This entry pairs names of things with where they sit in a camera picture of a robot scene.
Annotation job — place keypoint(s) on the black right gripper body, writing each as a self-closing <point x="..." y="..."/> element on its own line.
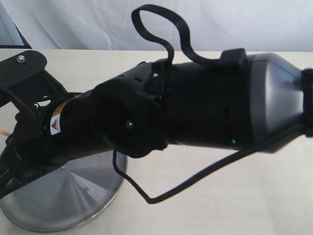
<point x="29" y="149"/>

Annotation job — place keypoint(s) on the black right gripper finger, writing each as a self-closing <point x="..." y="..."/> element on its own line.
<point x="11" y="181"/>

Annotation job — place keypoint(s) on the thin red stick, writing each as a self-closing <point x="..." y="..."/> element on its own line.
<point x="5" y="133"/>

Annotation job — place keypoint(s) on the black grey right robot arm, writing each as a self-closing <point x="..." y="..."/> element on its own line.
<point x="249" y="103"/>

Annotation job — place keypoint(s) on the round stainless steel plate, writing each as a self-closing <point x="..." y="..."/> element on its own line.
<point x="65" y="198"/>

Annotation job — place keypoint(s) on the white backdrop sheet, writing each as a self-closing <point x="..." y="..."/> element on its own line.
<point x="215" y="25"/>

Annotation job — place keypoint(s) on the black frame at left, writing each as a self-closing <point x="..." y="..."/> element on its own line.
<point x="25" y="44"/>

